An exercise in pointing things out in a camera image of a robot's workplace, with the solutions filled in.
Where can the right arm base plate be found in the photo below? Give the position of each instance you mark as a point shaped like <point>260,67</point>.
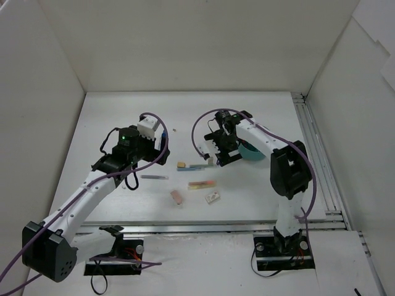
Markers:
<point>268,259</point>

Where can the small clear blue bottle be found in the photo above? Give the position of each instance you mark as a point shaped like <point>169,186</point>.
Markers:
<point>162,140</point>

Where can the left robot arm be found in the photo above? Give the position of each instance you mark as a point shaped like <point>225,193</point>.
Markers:
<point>52,247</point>

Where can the aluminium frame rail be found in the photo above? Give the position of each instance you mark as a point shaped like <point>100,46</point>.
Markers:
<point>328,191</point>

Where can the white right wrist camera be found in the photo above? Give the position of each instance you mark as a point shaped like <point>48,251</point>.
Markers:
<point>203,150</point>

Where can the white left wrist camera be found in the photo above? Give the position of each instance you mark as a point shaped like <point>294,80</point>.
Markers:
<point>147,127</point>

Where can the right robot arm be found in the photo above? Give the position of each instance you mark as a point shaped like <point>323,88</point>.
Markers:
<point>290,169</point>

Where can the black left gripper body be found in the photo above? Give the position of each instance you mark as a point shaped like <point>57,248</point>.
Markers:
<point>161,153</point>

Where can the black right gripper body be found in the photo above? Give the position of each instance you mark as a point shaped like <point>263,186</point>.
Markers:
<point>225,153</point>

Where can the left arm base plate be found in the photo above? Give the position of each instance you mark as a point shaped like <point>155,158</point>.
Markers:
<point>118,262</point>

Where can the pink eraser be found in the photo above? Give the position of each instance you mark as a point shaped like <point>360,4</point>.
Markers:
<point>177,197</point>

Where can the blue green flat ruler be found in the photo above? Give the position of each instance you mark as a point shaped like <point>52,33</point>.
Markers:
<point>198,167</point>

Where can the orange yellow highlighter pack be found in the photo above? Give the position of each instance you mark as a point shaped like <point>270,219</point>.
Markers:
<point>201,185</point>

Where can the teal round desk organizer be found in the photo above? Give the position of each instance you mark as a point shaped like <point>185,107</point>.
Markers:
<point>249,152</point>

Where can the white patterned eraser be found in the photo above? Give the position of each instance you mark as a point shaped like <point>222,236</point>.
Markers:
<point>212,197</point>

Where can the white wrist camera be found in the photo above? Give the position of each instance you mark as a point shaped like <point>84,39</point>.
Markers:
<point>147,127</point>
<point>203,150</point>

